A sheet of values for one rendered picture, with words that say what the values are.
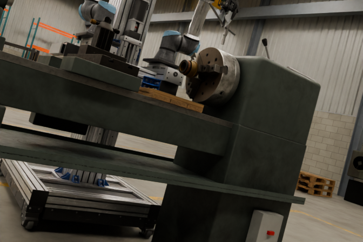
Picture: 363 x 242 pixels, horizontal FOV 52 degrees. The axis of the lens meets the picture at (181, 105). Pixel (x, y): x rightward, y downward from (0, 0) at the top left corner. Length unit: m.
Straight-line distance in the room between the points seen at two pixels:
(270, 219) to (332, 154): 10.52
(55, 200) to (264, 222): 1.17
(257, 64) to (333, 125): 10.85
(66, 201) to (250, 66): 1.28
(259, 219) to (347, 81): 11.10
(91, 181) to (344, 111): 10.83
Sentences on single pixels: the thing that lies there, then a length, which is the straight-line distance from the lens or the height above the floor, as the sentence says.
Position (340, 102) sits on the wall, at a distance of 12.96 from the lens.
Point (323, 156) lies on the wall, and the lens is 12.78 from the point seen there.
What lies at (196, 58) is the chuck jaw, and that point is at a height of 1.16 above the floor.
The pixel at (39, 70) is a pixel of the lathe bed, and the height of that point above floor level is 0.84.
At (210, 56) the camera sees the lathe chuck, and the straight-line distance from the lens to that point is 2.06.
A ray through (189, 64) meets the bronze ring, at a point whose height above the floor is 1.09.
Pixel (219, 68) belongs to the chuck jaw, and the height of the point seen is 1.11.
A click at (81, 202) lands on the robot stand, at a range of 2.34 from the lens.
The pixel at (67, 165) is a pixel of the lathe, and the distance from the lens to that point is 1.44.
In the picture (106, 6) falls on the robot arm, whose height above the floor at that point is 1.36.
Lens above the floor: 0.79
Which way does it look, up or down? 3 degrees up
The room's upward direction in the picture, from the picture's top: 16 degrees clockwise
